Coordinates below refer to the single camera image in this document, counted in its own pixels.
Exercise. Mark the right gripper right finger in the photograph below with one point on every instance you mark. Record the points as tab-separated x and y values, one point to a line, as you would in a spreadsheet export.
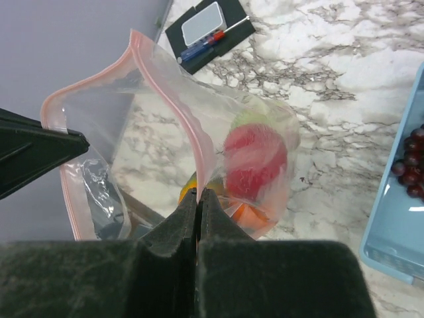
242	277

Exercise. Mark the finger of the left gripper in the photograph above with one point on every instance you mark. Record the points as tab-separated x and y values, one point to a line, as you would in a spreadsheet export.
29	151

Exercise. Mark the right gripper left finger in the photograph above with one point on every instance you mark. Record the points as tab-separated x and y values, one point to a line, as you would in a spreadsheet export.
153	276

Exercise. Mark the red toy tomato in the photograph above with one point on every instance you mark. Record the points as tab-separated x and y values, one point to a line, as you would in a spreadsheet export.
254	156

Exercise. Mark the clear pink zip top bag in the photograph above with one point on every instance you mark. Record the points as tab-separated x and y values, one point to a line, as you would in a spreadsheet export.
194	158

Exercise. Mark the green toy cabbage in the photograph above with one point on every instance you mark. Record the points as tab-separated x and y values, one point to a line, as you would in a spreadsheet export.
276	116

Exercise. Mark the dark red toy grapes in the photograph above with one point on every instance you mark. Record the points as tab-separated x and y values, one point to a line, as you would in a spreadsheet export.
409	168

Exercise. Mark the orange toy pumpkin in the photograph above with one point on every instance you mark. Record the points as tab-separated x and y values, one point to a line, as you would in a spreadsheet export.
247	216

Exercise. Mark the light blue plastic basket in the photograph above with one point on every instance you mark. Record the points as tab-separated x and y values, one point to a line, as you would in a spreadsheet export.
393	239

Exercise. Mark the white small router box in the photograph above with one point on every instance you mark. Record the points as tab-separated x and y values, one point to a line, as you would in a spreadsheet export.
207	21

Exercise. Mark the blue red screwdriver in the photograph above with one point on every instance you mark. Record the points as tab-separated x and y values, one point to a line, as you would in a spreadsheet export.
206	43

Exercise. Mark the black foam pad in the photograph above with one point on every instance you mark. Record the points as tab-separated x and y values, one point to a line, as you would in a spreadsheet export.
233	12

